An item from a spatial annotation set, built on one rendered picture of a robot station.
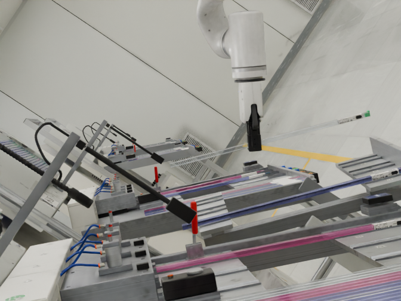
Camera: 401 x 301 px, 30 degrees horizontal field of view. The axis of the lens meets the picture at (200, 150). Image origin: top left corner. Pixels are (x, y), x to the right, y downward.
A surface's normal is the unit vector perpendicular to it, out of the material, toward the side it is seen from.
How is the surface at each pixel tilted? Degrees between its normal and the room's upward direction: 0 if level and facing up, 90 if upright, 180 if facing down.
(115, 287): 90
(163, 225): 90
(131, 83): 90
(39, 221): 90
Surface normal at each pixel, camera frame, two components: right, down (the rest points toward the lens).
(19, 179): 0.11, 0.04
